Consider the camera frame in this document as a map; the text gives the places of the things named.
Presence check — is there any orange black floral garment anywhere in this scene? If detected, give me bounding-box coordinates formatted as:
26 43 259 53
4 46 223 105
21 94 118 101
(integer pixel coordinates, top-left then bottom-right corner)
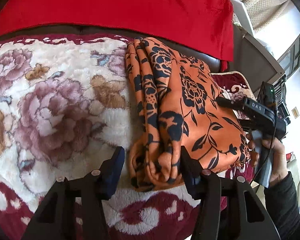
125 37 250 192

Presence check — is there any black sleeved right forearm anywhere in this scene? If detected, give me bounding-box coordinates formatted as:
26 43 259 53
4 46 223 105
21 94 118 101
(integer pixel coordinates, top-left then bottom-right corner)
264 172 300 239

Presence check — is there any person's right hand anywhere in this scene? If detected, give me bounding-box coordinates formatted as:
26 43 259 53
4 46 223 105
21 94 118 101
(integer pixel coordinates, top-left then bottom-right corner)
246 134 288 187

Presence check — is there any floral plush blanket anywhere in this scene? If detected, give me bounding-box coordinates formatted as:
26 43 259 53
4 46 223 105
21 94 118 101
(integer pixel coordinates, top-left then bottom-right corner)
0 34 198 239

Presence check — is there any red cloth on sofa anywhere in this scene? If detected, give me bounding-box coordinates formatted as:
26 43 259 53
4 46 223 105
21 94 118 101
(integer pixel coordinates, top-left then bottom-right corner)
0 0 234 62

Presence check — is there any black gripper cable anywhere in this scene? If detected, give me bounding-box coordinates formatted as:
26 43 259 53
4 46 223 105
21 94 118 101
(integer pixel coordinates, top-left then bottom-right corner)
250 97 278 188

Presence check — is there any glass window frame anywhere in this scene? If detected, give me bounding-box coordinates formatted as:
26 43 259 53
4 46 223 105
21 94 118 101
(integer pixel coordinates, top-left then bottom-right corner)
277 34 300 78

